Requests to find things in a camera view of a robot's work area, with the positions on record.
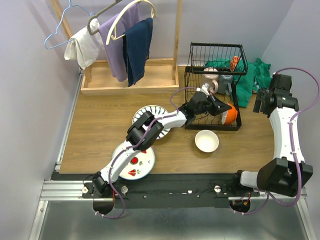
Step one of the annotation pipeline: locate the blue wire hanger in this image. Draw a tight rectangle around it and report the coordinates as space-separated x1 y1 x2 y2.
43 0 94 50

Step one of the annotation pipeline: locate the wooden clothes rack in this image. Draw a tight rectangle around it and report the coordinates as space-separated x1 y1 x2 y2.
49 0 183 96

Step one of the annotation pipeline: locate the purple cloth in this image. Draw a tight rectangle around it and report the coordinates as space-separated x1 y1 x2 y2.
98 3 140 82

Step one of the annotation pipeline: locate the black mounting base rail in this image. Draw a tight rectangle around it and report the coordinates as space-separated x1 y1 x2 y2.
40 172 268 215

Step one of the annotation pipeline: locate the white cloth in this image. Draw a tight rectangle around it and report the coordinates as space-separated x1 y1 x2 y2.
64 27 104 70

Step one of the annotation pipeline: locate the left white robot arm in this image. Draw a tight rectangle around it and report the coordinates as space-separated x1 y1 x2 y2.
92 88 232 198

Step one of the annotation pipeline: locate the green t-shirt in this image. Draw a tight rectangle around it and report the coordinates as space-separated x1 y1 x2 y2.
205 58 272 108

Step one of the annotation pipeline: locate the cream hanger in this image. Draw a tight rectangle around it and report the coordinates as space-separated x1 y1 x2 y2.
105 0 157 46

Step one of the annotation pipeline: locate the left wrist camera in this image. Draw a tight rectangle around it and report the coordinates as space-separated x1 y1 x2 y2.
196 83 211 96

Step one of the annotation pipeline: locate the grey hanger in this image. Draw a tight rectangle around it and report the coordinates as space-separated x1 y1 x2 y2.
86 0 122 36

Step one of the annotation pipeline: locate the grey ceramic mug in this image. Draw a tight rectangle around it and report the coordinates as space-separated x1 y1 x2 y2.
217 74 233 96

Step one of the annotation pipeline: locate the dark blue cloth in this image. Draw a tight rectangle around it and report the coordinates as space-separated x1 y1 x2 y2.
122 17 153 87

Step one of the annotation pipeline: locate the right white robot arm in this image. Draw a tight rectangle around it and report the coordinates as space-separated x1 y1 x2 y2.
230 73 313 197

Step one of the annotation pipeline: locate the orange patterned cloth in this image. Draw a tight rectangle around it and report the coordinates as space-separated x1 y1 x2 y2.
229 56 241 72

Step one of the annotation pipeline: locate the black wire dish rack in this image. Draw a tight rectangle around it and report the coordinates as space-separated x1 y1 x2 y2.
184 42 248 131

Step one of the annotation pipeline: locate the pink ceramic mug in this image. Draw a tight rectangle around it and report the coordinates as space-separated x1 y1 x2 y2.
202 67 219 94

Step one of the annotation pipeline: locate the blue striped white plate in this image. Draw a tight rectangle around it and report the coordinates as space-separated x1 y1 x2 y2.
132 105 171 140

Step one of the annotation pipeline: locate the watermelon pattern white plate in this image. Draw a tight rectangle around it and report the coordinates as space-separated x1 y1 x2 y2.
111 142 156 181

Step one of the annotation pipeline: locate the orange bowl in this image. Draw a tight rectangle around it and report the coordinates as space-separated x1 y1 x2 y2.
221 103 238 125

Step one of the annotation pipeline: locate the white bowl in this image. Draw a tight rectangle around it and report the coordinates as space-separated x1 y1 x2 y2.
194 130 220 153

